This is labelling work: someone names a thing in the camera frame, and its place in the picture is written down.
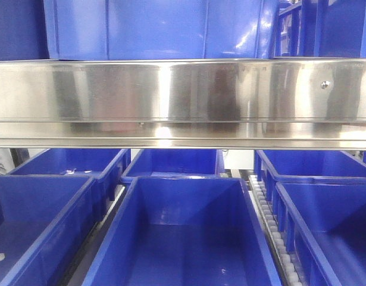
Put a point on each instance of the white roller track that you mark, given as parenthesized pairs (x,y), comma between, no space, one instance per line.
(283,260)

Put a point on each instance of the front centre blue bin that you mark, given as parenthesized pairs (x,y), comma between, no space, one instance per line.
(184,232)

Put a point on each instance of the front left blue bin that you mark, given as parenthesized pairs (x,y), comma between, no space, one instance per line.
(43,222)

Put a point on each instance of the rear right blue bin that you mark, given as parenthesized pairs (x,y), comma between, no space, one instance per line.
(307,167)

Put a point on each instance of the front right blue bin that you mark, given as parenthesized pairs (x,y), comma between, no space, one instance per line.
(324,227)

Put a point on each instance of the rear centre blue bin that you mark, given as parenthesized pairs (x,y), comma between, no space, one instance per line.
(205,163)

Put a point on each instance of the upper right blue bin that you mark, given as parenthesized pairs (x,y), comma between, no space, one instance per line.
(321,29)

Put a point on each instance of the rear left blue bin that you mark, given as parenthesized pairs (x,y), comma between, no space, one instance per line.
(106,165)

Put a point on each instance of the blue bin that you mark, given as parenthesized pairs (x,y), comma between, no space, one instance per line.
(106,165)
(160,30)
(324,227)
(43,222)
(205,163)
(307,167)
(321,29)
(184,232)

